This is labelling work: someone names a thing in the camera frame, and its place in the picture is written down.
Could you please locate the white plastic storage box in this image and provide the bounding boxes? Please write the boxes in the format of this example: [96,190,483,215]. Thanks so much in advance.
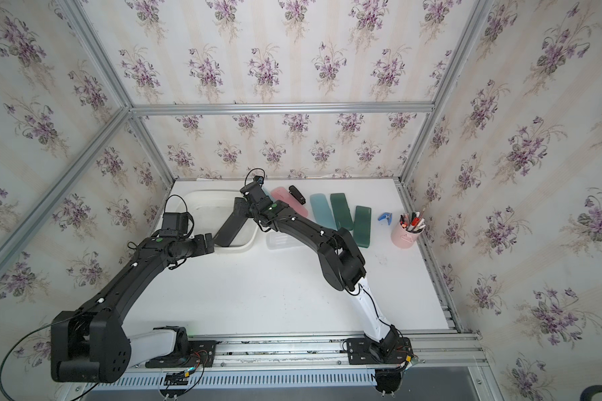
[176,190,258,254]

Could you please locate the ribbed clear pencil case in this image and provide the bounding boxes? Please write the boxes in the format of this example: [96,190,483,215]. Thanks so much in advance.
[266,232,303,251]

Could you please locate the dark green pencil case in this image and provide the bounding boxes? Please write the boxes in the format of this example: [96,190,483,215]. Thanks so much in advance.
[329,193,354,231]
[352,206,372,248]

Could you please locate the black pencil case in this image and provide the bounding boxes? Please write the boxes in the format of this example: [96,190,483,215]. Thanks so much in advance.
[213,197,249,247]

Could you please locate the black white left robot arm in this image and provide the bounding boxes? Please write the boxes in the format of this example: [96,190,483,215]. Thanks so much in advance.
[50,233,214,384]

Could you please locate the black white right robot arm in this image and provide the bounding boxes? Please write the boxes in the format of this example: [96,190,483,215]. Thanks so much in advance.
[240,181,406,364]

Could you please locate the pink pencil case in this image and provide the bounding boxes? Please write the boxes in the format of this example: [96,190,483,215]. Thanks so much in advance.
[270,186,309,217]

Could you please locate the teal pencil case right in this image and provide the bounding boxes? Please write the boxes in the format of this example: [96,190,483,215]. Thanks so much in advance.
[309,193,337,230]

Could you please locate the blue staple remover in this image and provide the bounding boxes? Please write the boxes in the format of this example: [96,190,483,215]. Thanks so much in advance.
[377,212,393,226]

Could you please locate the pink pen cup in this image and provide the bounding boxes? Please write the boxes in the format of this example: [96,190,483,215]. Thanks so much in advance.
[391,223,421,249]

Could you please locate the pens in cup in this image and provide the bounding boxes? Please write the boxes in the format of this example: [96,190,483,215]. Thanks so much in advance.
[399,211,426,234]

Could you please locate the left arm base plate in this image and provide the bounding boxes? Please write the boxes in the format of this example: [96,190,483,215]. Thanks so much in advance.
[144,340,217,369]

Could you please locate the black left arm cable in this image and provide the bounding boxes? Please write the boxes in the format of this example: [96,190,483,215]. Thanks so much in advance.
[0,320,101,401]

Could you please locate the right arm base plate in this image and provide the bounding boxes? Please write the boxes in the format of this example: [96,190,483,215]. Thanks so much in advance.
[344,333,415,365]

